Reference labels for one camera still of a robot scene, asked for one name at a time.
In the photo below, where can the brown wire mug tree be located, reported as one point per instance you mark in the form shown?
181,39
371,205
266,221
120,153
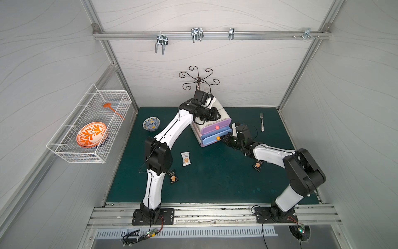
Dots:
199,82

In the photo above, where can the white cookie packet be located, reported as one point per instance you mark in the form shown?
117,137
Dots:
186,158

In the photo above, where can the white wire basket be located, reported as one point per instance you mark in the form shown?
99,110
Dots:
90,109

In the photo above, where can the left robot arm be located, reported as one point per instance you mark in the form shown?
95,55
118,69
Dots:
158,156

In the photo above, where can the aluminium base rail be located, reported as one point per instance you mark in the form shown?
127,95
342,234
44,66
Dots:
120,215

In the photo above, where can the white vent strip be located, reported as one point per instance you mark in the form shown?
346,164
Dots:
192,232

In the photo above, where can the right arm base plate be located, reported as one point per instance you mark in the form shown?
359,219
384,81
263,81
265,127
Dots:
267,215

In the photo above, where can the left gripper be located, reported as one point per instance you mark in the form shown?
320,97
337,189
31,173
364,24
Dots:
212,113

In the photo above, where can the aluminium top rail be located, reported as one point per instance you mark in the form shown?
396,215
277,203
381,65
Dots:
208,35

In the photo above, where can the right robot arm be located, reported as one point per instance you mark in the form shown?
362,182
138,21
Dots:
303,173

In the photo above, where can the metal fork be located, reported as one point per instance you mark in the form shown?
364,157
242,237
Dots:
262,122

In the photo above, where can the orange spatula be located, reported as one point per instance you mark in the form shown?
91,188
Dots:
109,105

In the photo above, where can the white drawer cabinet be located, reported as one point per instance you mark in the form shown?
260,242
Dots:
196,127

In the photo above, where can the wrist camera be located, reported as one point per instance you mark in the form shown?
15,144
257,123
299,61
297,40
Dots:
205,99
241,132

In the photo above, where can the black cookie packet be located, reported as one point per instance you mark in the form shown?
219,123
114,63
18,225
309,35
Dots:
258,165
173,177

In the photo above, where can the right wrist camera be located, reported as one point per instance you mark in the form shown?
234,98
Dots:
241,132

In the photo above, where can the blue patterned bowl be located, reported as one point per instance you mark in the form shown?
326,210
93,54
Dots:
151,124

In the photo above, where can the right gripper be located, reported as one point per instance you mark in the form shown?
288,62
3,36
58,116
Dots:
230,140

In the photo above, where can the orange patterned plate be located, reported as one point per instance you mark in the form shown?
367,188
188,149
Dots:
92,135

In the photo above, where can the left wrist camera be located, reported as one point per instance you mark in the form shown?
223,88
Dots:
205,99

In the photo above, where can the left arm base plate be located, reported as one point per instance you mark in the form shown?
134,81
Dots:
146,217

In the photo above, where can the green table mat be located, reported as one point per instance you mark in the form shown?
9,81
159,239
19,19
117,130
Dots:
217,173

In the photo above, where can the purple drawer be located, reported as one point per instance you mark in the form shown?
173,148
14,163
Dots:
210,140
212,126

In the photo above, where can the blue drawer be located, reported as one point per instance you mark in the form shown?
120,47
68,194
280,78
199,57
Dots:
212,136

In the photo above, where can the metal hook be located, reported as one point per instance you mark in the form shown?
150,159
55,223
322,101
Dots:
231,33
161,42
307,35
197,34

